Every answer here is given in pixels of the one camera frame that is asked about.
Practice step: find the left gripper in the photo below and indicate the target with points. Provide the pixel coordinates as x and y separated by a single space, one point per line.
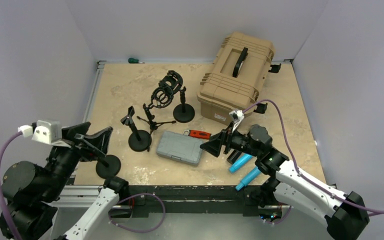
99 140

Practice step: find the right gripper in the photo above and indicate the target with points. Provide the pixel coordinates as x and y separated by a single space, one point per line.
214 145

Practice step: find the black mic stand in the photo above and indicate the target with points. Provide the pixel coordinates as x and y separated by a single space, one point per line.
108 166
139 140

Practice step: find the black round-base shock mount stand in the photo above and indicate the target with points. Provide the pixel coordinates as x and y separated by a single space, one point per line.
183 112

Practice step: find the blue microphone with pink band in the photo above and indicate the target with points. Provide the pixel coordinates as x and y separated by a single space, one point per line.
246 180

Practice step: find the black tripod shock mount stand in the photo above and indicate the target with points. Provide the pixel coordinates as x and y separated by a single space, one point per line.
161 97

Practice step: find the black microphone silver grille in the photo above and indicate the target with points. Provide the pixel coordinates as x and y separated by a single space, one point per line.
233 157

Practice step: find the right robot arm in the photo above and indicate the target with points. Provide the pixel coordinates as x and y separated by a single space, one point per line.
339 212

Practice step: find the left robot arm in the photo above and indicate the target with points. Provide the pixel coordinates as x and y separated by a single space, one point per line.
27 189

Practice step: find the grey plastic case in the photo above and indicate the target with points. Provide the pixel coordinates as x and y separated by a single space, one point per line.
180 148

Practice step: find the tan plastic tool case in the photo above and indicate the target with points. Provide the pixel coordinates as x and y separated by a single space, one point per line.
237 76

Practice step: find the red-handled adjustable wrench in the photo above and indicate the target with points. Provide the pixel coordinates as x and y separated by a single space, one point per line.
197 134

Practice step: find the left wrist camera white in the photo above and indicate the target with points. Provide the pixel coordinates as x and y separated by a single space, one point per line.
47 132

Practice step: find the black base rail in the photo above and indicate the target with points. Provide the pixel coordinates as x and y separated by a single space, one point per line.
250 201

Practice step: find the green-handled screwdriver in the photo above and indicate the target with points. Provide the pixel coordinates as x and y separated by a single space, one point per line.
132 60

